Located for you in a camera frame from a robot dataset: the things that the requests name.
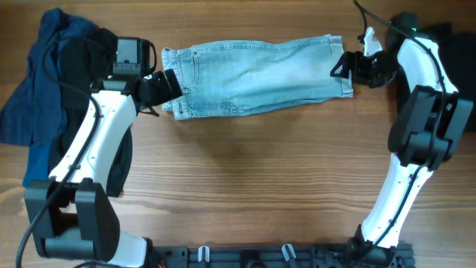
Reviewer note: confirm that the dark folded garment on right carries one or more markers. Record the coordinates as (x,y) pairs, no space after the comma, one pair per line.
(457,54)

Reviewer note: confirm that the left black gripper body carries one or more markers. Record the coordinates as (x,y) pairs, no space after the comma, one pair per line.
(160,90)

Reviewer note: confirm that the black garment on left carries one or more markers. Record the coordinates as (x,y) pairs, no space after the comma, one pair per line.
(80,63)

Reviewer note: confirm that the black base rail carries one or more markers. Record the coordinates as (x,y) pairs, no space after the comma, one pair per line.
(317,256)

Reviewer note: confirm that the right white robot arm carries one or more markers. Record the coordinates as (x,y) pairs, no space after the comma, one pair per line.
(426,133)

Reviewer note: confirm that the light blue denim shorts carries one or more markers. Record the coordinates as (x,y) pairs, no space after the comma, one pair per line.
(244,77)

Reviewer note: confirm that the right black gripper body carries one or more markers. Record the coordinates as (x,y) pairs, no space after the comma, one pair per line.
(372,68)

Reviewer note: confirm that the blue shirt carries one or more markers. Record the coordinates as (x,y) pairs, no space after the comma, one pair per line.
(33,116)

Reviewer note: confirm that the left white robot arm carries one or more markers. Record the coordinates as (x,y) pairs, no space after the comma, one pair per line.
(70,214)

